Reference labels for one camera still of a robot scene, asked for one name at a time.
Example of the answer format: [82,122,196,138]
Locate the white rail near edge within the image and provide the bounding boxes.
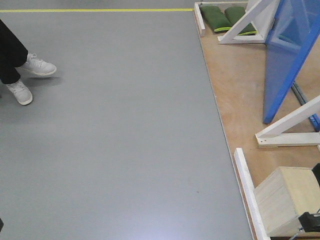
[233,147,271,240]

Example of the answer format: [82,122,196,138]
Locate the white sneaker lower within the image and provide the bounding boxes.
[6,80,33,106]

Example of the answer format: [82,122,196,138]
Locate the white rail far edge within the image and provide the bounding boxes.
[193,2,206,38]

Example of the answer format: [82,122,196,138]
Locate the white door frame near brace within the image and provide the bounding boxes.
[255,96,320,148]

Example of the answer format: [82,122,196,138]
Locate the white sneaker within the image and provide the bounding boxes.
[6,80,33,106]
[19,53,57,76]

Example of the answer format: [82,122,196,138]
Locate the white door frame far brace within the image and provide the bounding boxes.
[218,0,280,45]

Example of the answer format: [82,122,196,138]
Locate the plywood base platform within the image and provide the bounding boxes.
[200,29,320,185]

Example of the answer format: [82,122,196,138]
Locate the white door frame brace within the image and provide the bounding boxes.
[255,96,320,148]
[218,0,280,45]

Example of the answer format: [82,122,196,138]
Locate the light wooden box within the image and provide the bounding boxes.
[254,166,320,237]

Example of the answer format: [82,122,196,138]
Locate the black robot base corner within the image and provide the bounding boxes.
[0,218,4,232]

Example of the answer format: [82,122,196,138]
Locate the white rail edge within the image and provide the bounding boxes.
[233,147,271,240]
[193,2,206,38]

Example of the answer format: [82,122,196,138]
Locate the right green sandbag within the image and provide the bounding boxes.
[224,6,257,36]

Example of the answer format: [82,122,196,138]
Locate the person's black trouser legs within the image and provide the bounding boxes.
[0,20,29,85]

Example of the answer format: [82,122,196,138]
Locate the green sandbag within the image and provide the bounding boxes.
[200,5,232,33]
[224,6,257,36]

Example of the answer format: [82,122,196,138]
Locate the white sneaker upper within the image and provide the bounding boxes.
[19,53,57,76]

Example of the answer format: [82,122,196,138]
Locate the left green sandbag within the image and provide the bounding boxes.
[200,5,232,33]

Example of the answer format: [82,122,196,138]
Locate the blue door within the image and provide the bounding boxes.
[262,0,320,124]

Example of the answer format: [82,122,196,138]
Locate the black robot part with cable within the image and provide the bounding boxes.
[289,163,320,240]

